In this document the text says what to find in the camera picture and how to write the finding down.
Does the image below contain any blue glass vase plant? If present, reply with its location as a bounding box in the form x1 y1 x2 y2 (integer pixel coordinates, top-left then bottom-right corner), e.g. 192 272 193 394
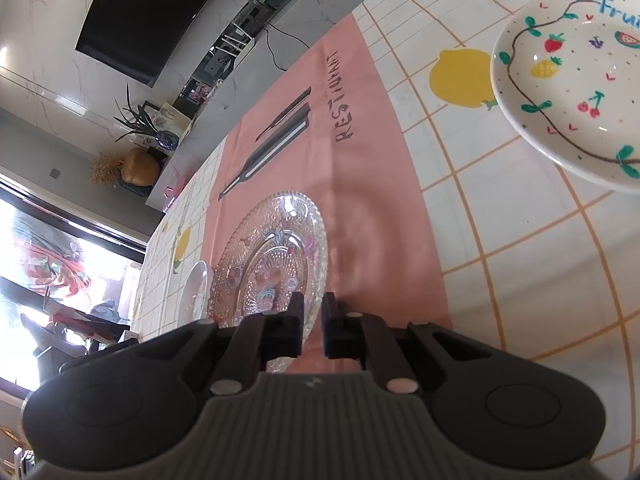
114 87 180 152

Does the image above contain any clear glass plate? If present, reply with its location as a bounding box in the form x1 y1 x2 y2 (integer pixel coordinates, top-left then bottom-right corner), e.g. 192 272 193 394
207 190 330 375

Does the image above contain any checked pink tablecloth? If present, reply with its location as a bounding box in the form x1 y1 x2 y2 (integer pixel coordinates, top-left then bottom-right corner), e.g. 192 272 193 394
134 0 639 477

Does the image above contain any small white sticker dish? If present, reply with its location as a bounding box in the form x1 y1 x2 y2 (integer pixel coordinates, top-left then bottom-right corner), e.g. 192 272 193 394
177 260 214 326

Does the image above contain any pink storage box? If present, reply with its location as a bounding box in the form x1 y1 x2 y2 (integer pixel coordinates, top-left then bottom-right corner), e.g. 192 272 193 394
162 177 186 214

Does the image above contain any black television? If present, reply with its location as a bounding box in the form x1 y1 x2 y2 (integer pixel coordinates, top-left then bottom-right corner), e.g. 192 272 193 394
74 0 274 88

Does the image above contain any black power cable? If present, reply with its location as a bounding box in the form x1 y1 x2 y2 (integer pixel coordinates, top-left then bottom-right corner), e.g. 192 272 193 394
262 22 314 72

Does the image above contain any white wifi router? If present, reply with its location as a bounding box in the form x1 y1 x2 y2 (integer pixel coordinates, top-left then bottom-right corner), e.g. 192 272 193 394
213 22 256 65

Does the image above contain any white fruit pattern plate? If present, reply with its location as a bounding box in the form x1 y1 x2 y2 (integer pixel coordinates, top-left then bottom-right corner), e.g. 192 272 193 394
490 0 639 194

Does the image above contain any brown acorn vase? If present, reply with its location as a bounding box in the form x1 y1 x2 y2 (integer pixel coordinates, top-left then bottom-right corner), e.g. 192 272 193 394
120 148 160 188

